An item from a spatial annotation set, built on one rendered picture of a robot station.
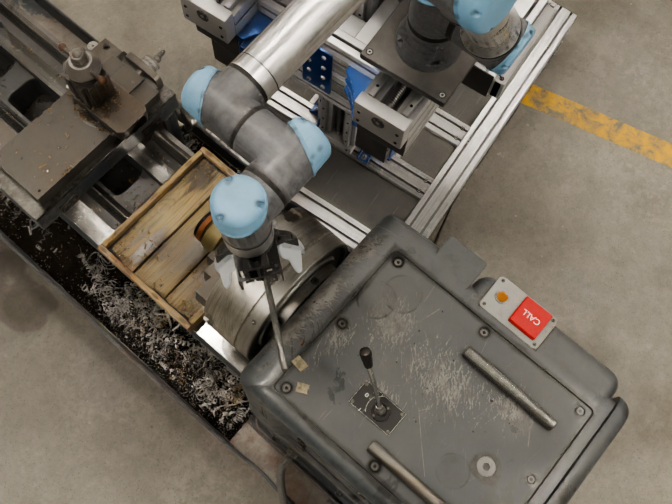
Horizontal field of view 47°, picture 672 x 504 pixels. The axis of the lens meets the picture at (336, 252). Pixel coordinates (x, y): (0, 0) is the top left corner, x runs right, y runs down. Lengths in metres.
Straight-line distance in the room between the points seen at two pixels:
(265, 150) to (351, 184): 1.62
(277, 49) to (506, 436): 0.77
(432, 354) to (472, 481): 0.23
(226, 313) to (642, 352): 1.79
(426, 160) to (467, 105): 0.27
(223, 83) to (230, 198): 0.18
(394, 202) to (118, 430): 1.20
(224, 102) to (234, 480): 1.75
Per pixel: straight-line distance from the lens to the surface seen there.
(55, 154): 1.95
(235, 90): 1.10
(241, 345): 1.55
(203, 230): 1.65
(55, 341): 2.83
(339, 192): 2.65
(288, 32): 1.13
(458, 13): 1.20
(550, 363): 1.48
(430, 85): 1.75
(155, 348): 2.13
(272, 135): 1.06
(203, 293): 1.59
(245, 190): 1.01
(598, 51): 3.40
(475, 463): 1.42
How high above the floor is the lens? 2.63
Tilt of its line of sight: 71 degrees down
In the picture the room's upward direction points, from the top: 7 degrees clockwise
